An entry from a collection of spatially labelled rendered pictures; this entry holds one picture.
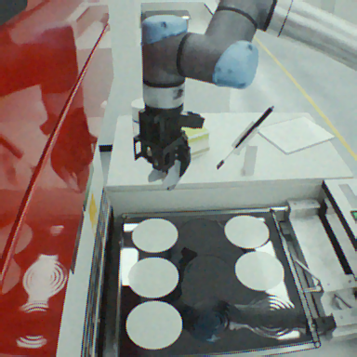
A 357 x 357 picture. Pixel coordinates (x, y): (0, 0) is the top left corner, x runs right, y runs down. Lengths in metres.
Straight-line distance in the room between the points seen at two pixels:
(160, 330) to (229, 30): 0.51
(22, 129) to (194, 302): 0.52
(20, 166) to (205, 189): 0.65
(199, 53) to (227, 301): 0.44
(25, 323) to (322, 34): 0.55
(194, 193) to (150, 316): 0.32
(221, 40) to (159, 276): 0.45
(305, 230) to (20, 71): 0.76
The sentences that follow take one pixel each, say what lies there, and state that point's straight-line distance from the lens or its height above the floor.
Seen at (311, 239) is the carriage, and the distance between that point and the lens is 0.86.
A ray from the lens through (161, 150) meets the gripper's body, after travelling 0.62.
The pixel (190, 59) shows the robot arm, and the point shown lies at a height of 1.30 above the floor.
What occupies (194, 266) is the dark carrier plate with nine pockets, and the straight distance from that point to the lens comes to 0.73.
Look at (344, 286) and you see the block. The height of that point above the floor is 0.91.
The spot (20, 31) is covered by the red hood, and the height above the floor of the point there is 1.43.
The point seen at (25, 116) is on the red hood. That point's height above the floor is 1.38.
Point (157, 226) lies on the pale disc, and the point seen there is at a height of 0.90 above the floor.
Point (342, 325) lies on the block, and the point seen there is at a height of 0.91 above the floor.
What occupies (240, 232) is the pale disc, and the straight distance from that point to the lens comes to 0.80.
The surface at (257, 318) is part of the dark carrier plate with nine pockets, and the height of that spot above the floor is 0.90.
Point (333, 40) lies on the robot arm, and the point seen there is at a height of 1.34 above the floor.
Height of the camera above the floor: 1.47
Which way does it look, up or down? 38 degrees down
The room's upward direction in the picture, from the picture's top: straight up
